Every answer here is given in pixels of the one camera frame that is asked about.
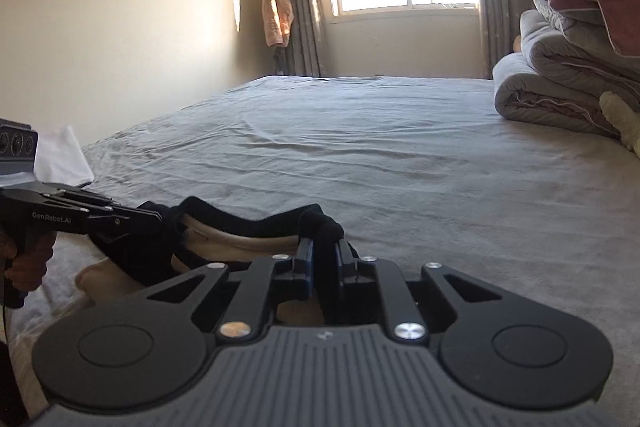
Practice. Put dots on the hanging pink towel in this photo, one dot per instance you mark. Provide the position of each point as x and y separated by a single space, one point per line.
276 12

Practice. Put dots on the person's left hand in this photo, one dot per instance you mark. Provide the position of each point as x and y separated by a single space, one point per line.
32 264

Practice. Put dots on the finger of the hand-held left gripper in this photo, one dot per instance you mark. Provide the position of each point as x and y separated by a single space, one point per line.
130 221
85 201

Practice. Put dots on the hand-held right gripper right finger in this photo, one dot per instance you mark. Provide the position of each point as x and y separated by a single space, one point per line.
342 267

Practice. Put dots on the beige rounded object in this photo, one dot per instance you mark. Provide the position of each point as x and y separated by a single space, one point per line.
517 43

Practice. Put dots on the bed with grey sheet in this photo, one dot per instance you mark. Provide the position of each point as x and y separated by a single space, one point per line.
375 157

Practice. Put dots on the white pillow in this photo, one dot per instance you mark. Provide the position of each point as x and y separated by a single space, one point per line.
62 157

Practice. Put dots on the white plush dog toy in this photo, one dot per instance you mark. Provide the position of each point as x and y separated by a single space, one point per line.
625 122

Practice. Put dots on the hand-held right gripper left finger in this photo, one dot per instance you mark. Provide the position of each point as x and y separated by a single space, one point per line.
307 264

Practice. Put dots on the cream shirt with black sleeves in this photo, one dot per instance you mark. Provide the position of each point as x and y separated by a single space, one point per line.
150 252

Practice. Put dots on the folded grey pink quilt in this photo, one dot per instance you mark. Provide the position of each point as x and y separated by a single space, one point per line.
545 92

